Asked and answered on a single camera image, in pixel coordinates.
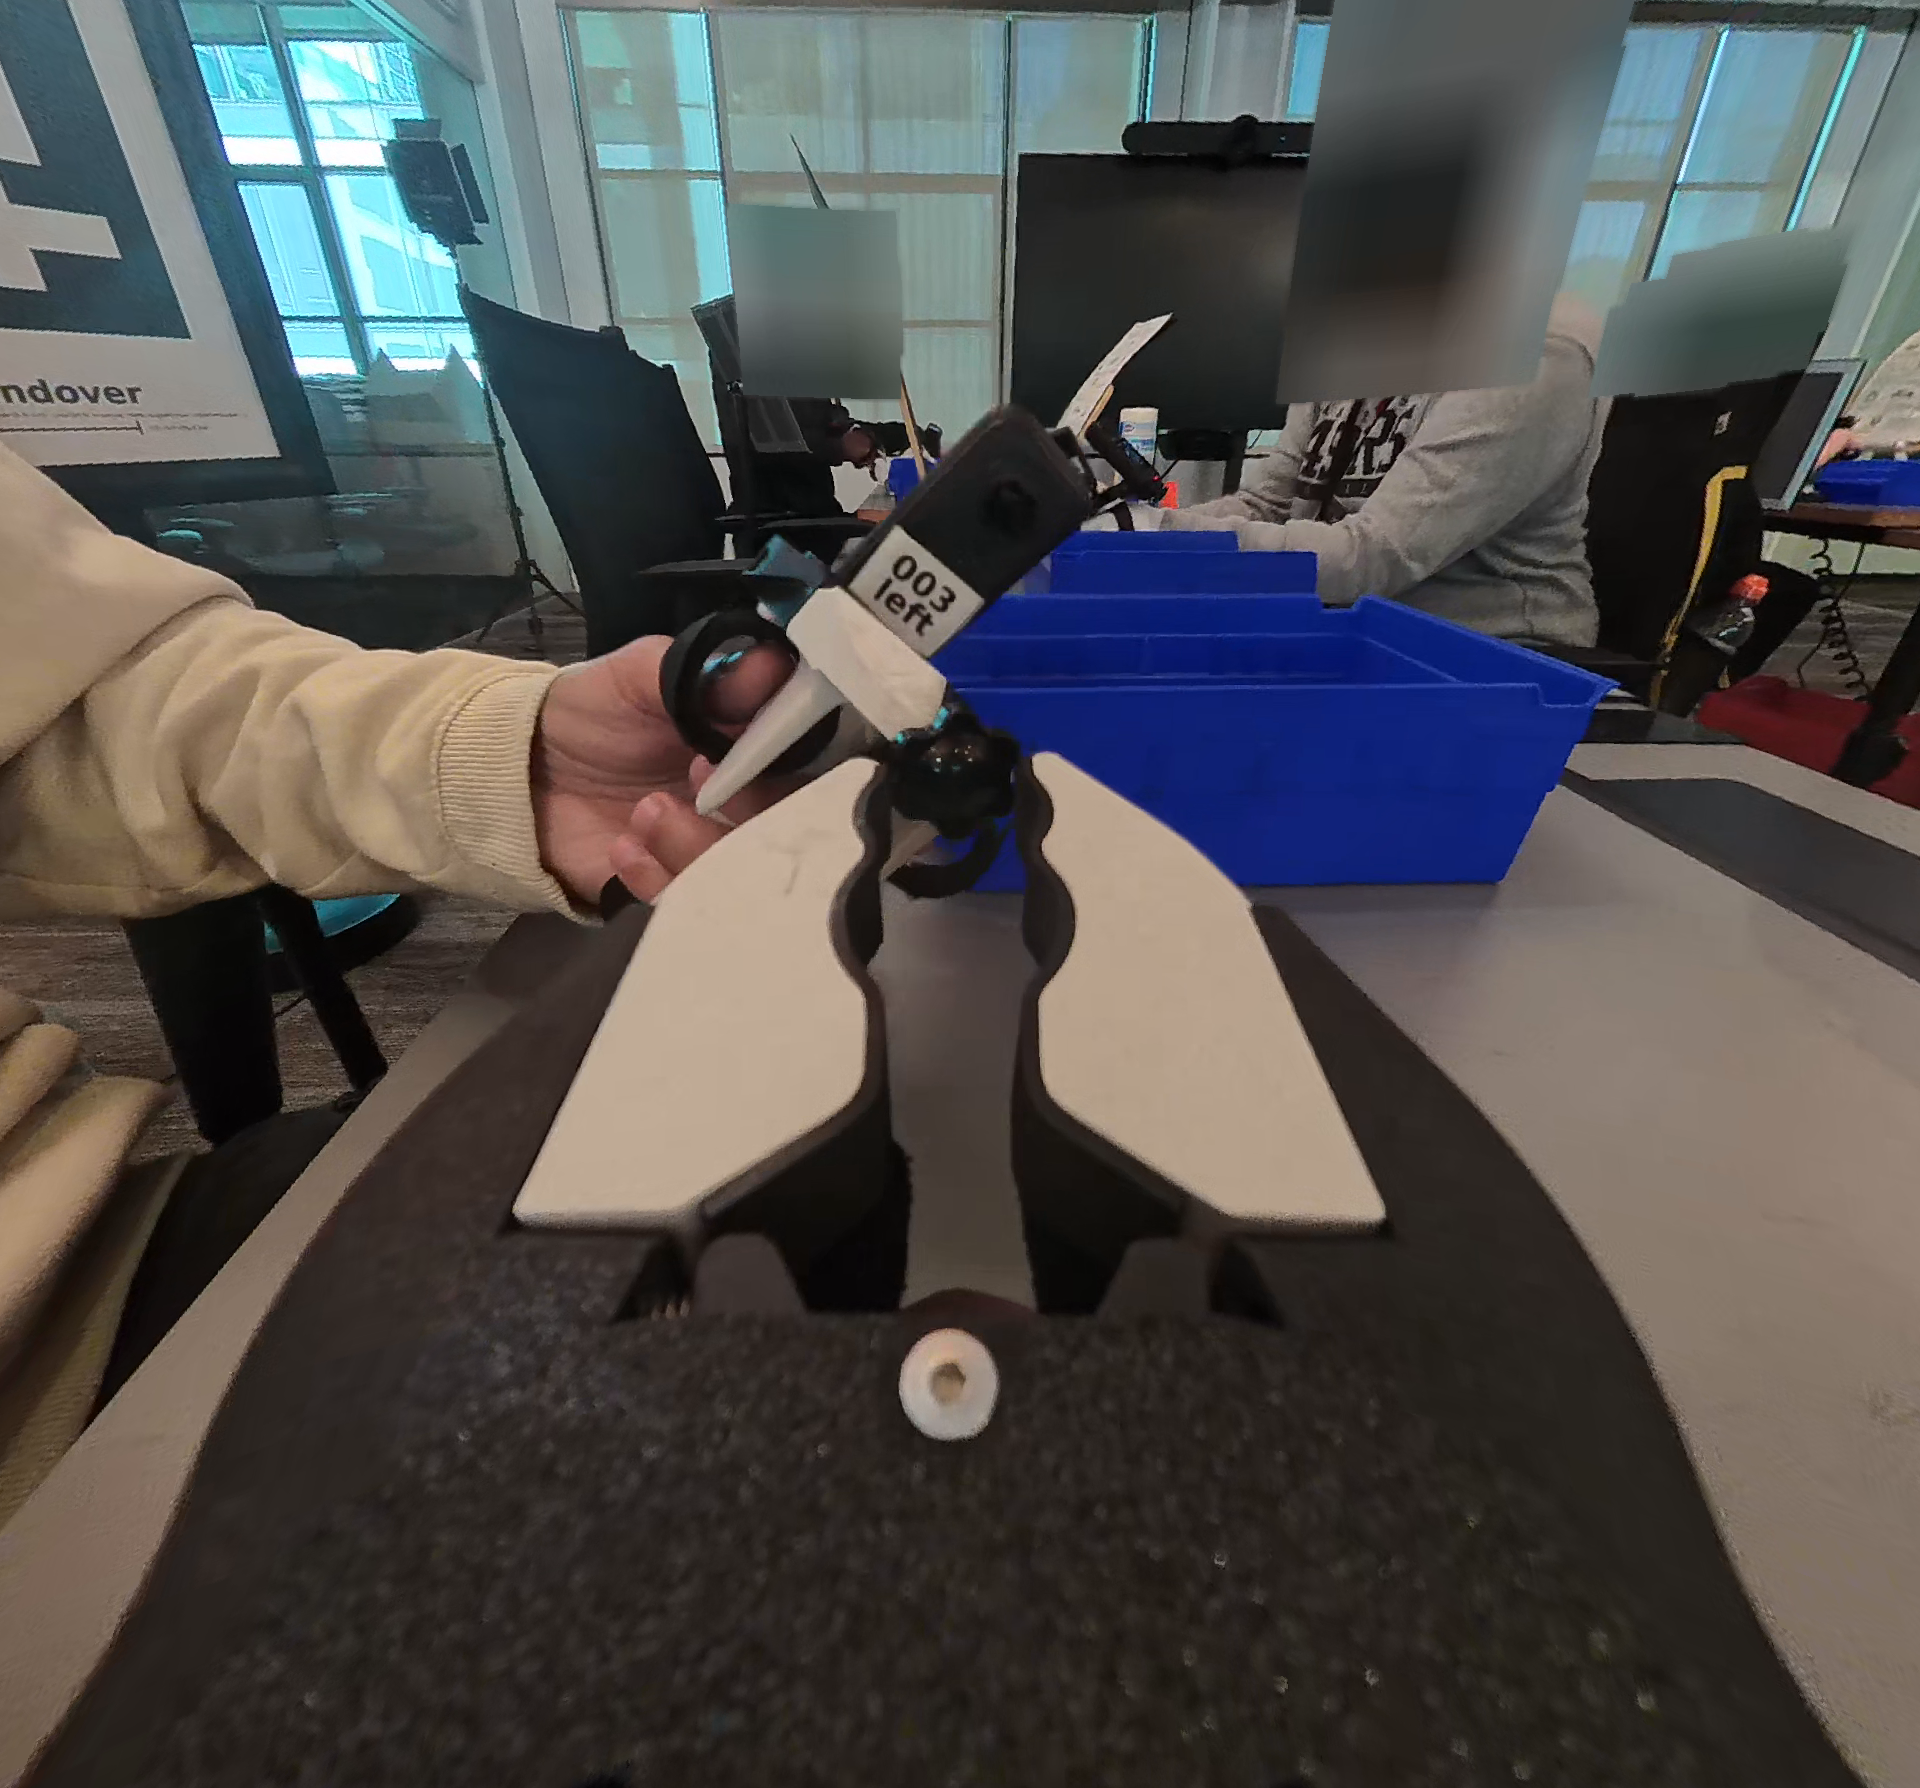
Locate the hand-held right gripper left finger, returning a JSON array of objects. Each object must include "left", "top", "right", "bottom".
[{"left": 510, "top": 761, "right": 911, "bottom": 1314}]

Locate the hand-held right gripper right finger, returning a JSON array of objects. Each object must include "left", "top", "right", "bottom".
[{"left": 1012, "top": 750, "right": 1392, "bottom": 1314}]

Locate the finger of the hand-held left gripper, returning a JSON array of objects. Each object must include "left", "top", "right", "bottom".
[{"left": 783, "top": 584, "right": 950, "bottom": 743}]

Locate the black knob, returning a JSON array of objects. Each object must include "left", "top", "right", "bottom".
[{"left": 896, "top": 726, "right": 1024, "bottom": 842}]

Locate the grey desk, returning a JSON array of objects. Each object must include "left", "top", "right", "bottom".
[{"left": 0, "top": 738, "right": 1920, "bottom": 1788}]

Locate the person's left hand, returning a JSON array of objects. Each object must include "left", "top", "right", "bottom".
[{"left": 529, "top": 634, "right": 820, "bottom": 913}]

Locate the white paper strip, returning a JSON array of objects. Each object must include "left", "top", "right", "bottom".
[{"left": 1058, "top": 313, "right": 1172, "bottom": 432}]

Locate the black monitor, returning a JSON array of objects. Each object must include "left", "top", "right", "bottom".
[{"left": 1012, "top": 151, "right": 1321, "bottom": 437}]

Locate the black office chair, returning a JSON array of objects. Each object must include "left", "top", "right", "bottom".
[{"left": 455, "top": 285, "right": 753, "bottom": 658}]

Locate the black teal stool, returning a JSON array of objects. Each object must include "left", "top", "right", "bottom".
[{"left": 118, "top": 888, "right": 425, "bottom": 1146}]

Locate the black light panel stand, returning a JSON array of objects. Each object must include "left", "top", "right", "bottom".
[{"left": 379, "top": 118, "right": 587, "bottom": 649}]

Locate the red bag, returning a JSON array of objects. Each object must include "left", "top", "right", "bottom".
[{"left": 1698, "top": 673, "right": 1920, "bottom": 773}]

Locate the black jacket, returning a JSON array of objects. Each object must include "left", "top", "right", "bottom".
[{"left": 1588, "top": 368, "right": 1819, "bottom": 722}]

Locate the grey laptop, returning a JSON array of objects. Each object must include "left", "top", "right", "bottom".
[{"left": 1747, "top": 358, "right": 1871, "bottom": 513}]

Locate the framed tag poster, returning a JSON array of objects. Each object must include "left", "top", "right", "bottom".
[{"left": 0, "top": 0, "right": 335, "bottom": 509}]

